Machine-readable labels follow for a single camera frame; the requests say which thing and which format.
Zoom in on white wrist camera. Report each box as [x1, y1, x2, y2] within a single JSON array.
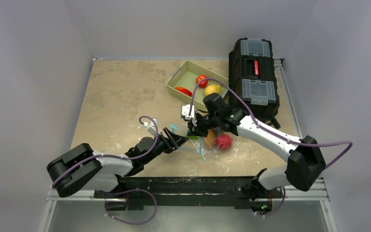
[[181, 104, 196, 121], [143, 118, 159, 137]]

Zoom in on red orange fake tomato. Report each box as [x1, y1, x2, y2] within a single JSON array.
[[174, 87, 193, 97]]

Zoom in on green perforated plastic basket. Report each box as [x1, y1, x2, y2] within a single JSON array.
[[166, 60, 229, 111]]

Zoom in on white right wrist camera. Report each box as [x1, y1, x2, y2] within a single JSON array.
[[181, 104, 196, 121]]

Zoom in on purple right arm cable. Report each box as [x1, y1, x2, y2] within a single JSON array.
[[190, 78, 353, 170]]

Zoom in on black toolbox clear lids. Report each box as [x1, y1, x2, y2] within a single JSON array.
[[228, 38, 280, 129]]

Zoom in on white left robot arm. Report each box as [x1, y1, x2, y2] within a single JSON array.
[[46, 128, 188, 198]]

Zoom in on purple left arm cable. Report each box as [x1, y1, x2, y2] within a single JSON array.
[[51, 116, 159, 189]]

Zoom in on yellow fake lemon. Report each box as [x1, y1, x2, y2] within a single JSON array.
[[204, 85, 221, 96]]

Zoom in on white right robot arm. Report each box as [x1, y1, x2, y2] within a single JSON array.
[[181, 93, 327, 197]]

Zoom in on clear zip bag blue seal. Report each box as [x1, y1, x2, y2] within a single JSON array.
[[170, 124, 234, 160]]

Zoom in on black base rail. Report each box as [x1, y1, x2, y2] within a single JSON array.
[[94, 176, 283, 212]]

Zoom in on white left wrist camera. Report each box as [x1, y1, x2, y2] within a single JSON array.
[[143, 118, 159, 137]]

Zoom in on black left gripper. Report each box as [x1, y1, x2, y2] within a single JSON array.
[[142, 127, 188, 164]]

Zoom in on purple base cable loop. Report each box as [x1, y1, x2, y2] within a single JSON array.
[[104, 188, 158, 225]]

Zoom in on red fake apple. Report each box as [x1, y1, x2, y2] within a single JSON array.
[[215, 134, 233, 150]]

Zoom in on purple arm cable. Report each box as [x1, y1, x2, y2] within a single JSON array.
[[190, 78, 353, 170], [51, 116, 159, 189]]

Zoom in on brown fake potato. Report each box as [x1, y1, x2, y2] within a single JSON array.
[[203, 130, 216, 149]]

